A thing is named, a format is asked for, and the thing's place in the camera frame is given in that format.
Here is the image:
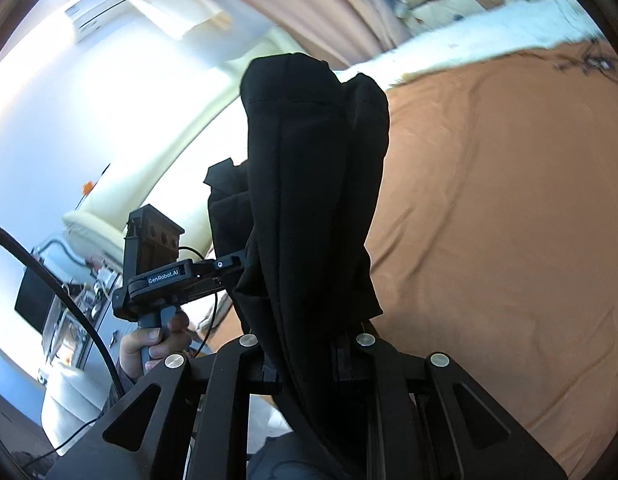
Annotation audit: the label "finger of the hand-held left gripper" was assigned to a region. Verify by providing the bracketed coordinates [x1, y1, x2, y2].
[195, 252, 251, 295]

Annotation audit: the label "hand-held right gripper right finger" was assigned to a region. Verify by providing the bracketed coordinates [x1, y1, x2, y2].
[331, 332, 570, 480]

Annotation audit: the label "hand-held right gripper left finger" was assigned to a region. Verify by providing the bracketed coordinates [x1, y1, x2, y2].
[45, 334, 285, 480]

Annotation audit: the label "black shirt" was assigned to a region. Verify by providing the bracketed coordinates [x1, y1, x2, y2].
[204, 52, 390, 480]

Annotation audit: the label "person's left forearm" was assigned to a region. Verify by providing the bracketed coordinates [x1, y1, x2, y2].
[105, 360, 155, 411]

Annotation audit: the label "person's left hand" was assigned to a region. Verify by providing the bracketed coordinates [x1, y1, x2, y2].
[119, 310, 192, 382]

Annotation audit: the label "dark monitor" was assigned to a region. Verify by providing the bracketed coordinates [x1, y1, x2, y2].
[15, 265, 57, 333]

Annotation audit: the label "white cabinet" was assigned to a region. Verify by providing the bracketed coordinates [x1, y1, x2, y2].
[41, 366, 114, 442]

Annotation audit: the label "brown bed sheet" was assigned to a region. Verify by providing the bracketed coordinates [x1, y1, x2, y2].
[209, 42, 618, 480]

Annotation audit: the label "pink curtain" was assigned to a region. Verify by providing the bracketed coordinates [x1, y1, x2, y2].
[189, 0, 415, 68]

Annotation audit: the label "white air conditioner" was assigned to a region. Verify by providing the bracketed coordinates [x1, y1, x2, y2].
[64, 0, 140, 43]

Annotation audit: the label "white blanket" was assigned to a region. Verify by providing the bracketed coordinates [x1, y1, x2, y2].
[339, 0, 610, 91]

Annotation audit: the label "thin black cable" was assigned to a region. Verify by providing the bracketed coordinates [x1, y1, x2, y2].
[178, 246, 221, 358]

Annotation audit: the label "thick black cable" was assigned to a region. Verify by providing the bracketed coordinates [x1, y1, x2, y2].
[0, 219, 127, 397]

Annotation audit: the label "tangled black cable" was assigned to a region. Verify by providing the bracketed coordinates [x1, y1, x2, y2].
[552, 40, 618, 81]

